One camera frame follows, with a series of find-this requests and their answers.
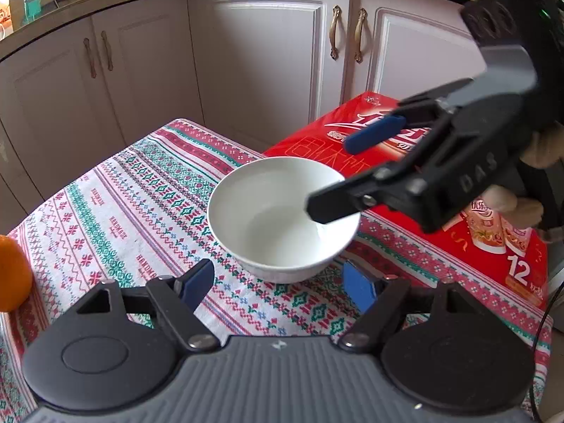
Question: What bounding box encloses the patterned red green tablecloth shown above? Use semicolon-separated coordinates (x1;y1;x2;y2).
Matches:
0;118;553;423

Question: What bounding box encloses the leafless orange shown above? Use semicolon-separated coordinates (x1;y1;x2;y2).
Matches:
0;234;34;313

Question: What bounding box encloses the black cable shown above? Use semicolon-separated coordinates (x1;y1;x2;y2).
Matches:
522;159;564;423

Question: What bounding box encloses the white kitchen cabinet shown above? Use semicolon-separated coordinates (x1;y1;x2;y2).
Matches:
0;0;498;230

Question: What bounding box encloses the teal container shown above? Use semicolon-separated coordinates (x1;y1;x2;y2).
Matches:
22;0;43;27

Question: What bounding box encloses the brass cabinet handle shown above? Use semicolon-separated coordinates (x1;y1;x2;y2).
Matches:
353;8;368;63
100;31;115;72
330;5;344;61
83;37;98;78

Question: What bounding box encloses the red printed drink carton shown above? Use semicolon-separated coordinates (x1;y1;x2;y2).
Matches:
263;92;550;312

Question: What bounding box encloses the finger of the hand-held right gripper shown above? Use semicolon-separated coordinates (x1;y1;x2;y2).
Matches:
307;158;431;225
344;78;475;155

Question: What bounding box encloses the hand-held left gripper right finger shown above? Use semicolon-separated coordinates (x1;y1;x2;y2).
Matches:
337;261;496;351

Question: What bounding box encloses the person's right hand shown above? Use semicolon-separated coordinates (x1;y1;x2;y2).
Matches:
482;121;564;241

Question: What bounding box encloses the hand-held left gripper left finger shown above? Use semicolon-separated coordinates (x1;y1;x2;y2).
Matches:
75;259;221;352

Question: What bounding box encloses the plain white bowl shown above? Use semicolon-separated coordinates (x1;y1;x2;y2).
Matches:
207;157;361;285

